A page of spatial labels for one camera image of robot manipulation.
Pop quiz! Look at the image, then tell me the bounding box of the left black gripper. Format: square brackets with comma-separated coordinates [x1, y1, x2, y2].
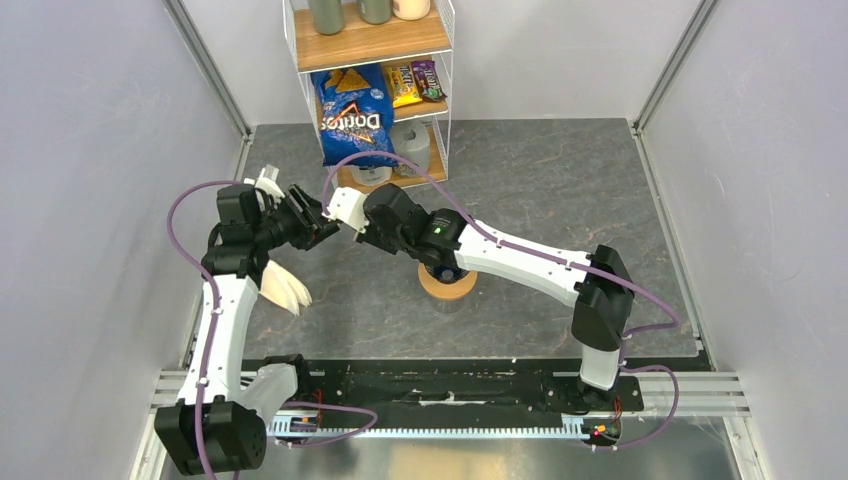
[253, 183, 340, 251]

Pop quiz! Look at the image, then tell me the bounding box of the coffee filter paper pack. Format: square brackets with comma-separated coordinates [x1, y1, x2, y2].
[259, 260, 312, 316]

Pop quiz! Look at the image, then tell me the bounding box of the round wooden dripper stand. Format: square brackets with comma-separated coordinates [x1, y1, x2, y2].
[417, 264, 478, 301]

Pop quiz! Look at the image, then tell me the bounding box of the clear glass cup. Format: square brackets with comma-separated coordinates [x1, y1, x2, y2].
[430, 298, 466, 315]

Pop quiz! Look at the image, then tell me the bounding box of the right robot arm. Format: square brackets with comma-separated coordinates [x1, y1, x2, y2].
[330, 184, 634, 410]

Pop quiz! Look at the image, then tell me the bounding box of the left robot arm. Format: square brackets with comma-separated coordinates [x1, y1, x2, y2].
[154, 180, 339, 479]

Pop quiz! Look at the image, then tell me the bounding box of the white paper roll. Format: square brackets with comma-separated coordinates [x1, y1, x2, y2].
[348, 166, 394, 187]

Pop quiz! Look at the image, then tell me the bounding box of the blue Doritos chip bag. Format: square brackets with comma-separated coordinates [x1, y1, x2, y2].
[310, 63, 395, 167]

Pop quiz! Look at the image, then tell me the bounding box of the yellow candy bag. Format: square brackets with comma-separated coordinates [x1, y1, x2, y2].
[384, 64, 423, 109]

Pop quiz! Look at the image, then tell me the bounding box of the dark candy bag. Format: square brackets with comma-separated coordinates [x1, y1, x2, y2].
[411, 60, 447, 103]

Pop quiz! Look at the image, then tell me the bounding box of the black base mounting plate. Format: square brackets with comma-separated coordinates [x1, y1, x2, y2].
[238, 357, 713, 432]

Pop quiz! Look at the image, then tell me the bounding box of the green pump bottle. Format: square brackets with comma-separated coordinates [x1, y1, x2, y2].
[308, 0, 346, 36]

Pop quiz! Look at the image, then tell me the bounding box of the cream lotion bottle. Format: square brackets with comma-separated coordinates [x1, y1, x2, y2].
[392, 0, 431, 21]

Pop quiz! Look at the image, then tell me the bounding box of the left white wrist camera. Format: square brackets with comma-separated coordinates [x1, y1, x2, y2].
[243, 164, 285, 201]

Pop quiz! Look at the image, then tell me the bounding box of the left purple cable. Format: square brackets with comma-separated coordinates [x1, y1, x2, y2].
[165, 180, 380, 480]

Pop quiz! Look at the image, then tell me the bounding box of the purple cable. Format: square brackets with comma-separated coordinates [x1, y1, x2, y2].
[320, 150, 682, 453]
[165, 180, 380, 480]

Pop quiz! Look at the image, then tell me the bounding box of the grey slotted cable duct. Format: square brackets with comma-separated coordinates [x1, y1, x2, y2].
[266, 410, 617, 442]

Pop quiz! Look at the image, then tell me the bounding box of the left aluminium frame post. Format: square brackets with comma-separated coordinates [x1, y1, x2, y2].
[162, 0, 253, 141]

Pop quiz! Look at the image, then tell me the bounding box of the aluminium frame post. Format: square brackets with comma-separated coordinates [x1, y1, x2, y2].
[162, 0, 253, 141]
[632, 0, 719, 135]

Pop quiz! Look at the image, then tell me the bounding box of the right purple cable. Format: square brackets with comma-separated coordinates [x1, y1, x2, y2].
[320, 150, 682, 453]

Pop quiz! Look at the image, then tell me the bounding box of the right aluminium frame post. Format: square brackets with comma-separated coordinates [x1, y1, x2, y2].
[632, 0, 719, 135]

